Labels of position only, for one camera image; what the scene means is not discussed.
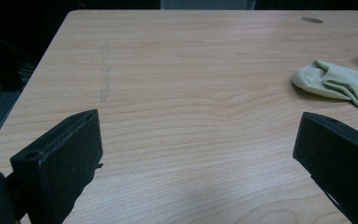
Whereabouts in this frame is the black tripod stand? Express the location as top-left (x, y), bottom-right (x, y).
top-left (0, 36), bottom-right (38, 125)

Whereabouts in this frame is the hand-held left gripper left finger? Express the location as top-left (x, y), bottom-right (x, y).
top-left (9, 108), bottom-right (104, 224)

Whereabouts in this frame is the round grey table grommet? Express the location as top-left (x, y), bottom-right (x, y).
top-left (300, 16), bottom-right (324, 24)

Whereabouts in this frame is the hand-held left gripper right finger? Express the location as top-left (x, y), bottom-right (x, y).
top-left (293, 111), bottom-right (358, 224)

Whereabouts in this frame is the pale green sock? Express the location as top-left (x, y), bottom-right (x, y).
top-left (291, 59), bottom-right (358, 115)

